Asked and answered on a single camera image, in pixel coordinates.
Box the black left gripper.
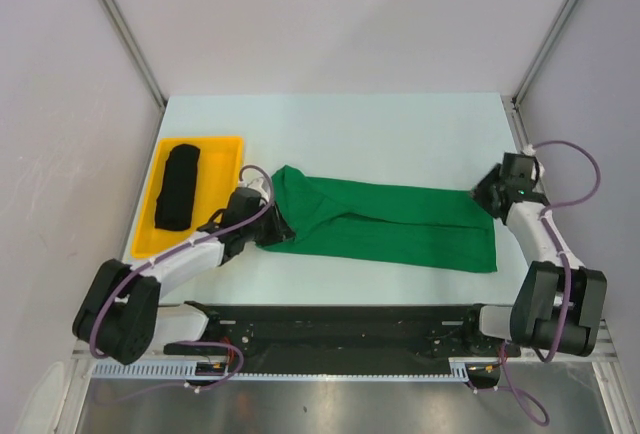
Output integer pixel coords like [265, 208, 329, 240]
[242, 199, 296, 246]

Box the right aluminium corner post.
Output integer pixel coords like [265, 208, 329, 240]
[512, 0, 604, 105]

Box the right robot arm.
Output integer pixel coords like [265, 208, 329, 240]
[461, 153, 607, 362]

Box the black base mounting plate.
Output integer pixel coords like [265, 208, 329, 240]
[163, 305, 501, 377]

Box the yellow plastic tray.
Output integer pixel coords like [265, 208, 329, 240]
[130, 136, 244, 259]

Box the aluminium corner post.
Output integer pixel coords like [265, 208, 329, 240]
[512, 0, 604, 105]
[74, 0, 168, 108]

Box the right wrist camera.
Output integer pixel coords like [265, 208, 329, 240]
[521, 144, 545, 180]

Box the green t-shirt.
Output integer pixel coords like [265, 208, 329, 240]
[268, 165, 497, 274]

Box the left aluminium corner post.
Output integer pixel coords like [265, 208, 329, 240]
[74, 0, 168, 108]

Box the rolled black t-shirt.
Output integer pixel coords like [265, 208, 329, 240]
[154, 144, 200, 232]

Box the white slotted cable duct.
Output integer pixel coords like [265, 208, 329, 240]
[91, 359, 469, 383]

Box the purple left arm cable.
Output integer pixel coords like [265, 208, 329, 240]
[89, 164, 275, 398]

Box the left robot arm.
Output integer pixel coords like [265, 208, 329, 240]
[72, 187, 295, 365]

